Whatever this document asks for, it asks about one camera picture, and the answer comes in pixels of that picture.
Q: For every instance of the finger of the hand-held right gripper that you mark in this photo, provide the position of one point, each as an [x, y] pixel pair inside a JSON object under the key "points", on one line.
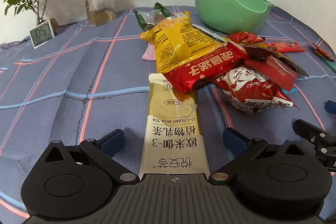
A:
{"points": [[331, 106], [305, 129]]}

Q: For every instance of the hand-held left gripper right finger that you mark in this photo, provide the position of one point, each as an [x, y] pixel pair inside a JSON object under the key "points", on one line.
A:
{"points": [[232, 138]]}

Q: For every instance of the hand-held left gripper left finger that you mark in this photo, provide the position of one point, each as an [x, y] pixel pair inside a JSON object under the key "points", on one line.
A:
{"points": [[113, 141]]}

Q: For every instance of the red white patterned snack packet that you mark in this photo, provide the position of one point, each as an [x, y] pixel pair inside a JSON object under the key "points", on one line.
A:
{"points": [[249, 92]]}

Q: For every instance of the cream milk tea sachet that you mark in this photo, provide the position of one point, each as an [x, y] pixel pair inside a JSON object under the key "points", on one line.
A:
{"points": [[170, 140]]}

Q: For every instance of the red snack packet gold print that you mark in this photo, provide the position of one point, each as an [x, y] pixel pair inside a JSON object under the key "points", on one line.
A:
{"points": [[207, 69]]}

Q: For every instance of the white clear printed packet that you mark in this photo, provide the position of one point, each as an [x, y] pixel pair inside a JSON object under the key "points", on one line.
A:
{"points": [[210, 33]]}

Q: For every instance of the yellow snack bag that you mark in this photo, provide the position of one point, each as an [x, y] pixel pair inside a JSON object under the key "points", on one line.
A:
{"points": [[178, 43]]}

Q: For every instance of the green plastic bowl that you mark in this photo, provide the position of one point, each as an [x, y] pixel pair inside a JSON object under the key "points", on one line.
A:
{"points": [[231, 11]]}

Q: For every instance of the light blue wrapper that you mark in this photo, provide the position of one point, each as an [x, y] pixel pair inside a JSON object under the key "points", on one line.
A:
{"points": [[288, 88]]}

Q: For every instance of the dark olive packet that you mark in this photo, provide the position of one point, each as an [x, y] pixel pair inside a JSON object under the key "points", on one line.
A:
{"points": [[291, 64]]}

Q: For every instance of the long red stick packet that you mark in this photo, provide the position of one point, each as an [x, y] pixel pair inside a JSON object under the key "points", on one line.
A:
{"points": [[287, 47]]}

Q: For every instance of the plaid blue bedsheet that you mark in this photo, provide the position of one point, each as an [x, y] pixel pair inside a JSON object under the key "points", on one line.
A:
{"points": [[52, 82]]}

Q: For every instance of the dark brown packet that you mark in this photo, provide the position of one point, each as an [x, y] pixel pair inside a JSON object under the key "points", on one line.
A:
{"points": [[258, 52]]}

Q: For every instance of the pink packet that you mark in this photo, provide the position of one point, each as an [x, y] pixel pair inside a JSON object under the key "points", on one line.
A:
{"points": [[149, 53]]}

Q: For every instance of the small red candy wrapper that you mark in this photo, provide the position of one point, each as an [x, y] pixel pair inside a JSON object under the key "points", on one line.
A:
{"points": [[245, 37]]}

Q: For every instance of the green clear snack packet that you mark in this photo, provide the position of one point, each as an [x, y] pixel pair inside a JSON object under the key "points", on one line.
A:
{"points": [[151, 18]]}

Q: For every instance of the white digital clock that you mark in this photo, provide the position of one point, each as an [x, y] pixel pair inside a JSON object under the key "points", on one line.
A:
{"points": [[41, 33]]}

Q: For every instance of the glass vase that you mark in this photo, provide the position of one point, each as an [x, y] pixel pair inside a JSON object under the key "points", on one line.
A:
{"points": [[53, 24]]}

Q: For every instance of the glass jar planter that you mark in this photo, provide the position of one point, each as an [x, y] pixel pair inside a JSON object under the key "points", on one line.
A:
{"points": [[99, 7]]}

